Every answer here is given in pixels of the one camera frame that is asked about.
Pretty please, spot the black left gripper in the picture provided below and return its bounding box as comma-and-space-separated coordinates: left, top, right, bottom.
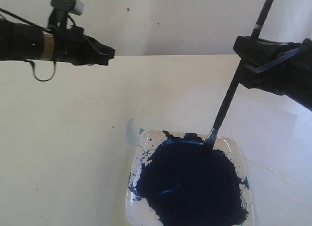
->
50, 27, 115, 66

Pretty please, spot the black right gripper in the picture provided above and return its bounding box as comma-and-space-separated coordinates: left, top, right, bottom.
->
233, 36, 312, 110

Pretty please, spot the black paintbrush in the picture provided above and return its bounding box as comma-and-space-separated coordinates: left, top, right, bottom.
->
200, 0, 274, 156

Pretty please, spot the white paper sheet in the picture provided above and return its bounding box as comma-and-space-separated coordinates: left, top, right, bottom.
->
163, 82, 312, 226

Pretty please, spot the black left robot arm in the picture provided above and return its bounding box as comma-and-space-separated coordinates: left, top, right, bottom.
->
0, 21, 115, 65

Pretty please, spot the white backdrop cloth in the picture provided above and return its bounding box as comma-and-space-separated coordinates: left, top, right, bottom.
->
0, 0, 312, 55

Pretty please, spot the white square paint plate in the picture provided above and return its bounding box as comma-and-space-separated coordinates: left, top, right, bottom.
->
125, 130, 254, 226

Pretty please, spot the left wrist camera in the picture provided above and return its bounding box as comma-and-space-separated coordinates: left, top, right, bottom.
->
47, 0, 84, 30

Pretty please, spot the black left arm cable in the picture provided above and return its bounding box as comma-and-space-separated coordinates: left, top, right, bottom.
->
0, 7, 76, 82

